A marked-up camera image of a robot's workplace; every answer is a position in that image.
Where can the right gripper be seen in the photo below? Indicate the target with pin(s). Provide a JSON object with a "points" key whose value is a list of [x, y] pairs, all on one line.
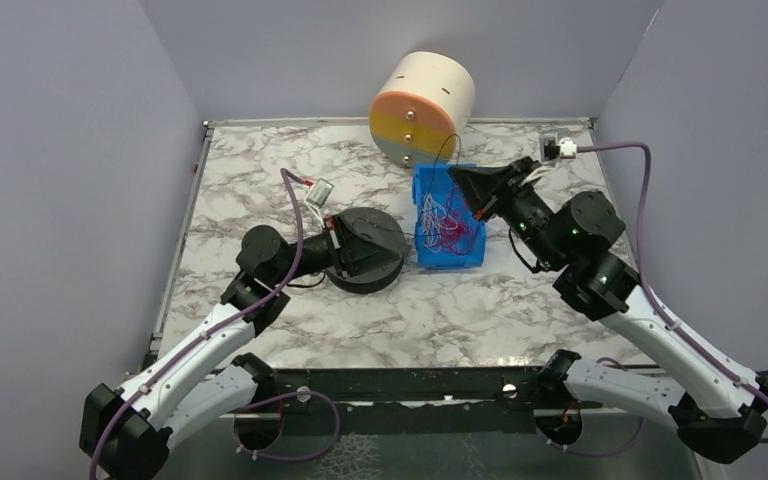
{"points": [[502, 192]]}

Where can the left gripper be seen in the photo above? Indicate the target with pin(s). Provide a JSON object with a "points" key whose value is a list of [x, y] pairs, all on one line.
{"points": [[345, 245]]}

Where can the black cable spool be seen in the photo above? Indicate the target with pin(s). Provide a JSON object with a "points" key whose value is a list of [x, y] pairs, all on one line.
{"points": [[386, 231]]}

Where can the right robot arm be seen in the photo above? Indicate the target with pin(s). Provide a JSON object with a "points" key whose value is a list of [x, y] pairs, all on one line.
{"points": [[715, 406]]}

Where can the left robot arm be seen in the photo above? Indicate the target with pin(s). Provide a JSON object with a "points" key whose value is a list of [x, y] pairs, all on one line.
{"points": [[129, 431]]}

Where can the blue plastic bin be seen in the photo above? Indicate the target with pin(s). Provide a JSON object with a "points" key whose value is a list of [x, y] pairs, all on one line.
{"points": [[446, 237]]}

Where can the cream cylindrical drawer container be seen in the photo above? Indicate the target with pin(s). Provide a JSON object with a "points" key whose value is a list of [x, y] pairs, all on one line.
{"points": [[421, 110]]}

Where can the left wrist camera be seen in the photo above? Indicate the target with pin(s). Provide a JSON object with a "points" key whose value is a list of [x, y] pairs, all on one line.
{"points": [[319, 193]]}

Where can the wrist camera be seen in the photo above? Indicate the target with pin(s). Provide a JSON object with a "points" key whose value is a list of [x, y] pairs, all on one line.
{"points": [[554, 147], [319, 193]]}

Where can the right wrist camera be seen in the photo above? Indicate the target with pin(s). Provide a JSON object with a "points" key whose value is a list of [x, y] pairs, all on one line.
{"points": [[554, 147]]}

